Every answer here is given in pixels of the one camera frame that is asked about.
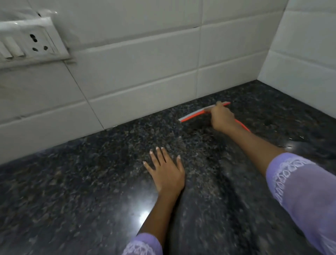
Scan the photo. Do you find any white wall switch socket panel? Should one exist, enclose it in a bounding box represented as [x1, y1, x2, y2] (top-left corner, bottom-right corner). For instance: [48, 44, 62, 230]
[0, 10, 77, 71]

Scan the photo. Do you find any person's right forearm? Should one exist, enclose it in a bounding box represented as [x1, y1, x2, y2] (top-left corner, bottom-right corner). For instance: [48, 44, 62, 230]
[220, 123, 286, 177]

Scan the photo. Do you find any person's purple lace left sleeve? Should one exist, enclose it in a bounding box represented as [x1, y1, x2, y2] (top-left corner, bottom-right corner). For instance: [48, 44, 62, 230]
[122, 232, 163, 255]

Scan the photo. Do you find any person's right hand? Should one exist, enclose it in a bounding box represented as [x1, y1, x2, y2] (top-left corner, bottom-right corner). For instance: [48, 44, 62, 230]
[210, 102, 236, 132]

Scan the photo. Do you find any person's left forearm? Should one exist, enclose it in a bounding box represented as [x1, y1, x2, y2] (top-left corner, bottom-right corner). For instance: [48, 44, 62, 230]
[137, 188, 184, 238]

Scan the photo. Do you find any orange counter squeegee wiper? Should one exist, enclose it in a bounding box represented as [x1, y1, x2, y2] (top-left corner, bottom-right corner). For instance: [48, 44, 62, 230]
[179, 101, 251, 132]

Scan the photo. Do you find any person's purple lace sleeve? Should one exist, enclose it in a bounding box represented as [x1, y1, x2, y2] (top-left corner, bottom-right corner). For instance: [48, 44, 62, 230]
[266, 152, 336, 255]
[122, 232, 163, 255]

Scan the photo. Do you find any person's purple lace right sleeve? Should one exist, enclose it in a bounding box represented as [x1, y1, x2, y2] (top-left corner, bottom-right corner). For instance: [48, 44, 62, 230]
[266, 152, 336, 255]

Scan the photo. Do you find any person's left hand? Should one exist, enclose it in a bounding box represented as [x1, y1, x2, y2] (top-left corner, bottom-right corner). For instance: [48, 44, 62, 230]
[143, 147, 186, 195]

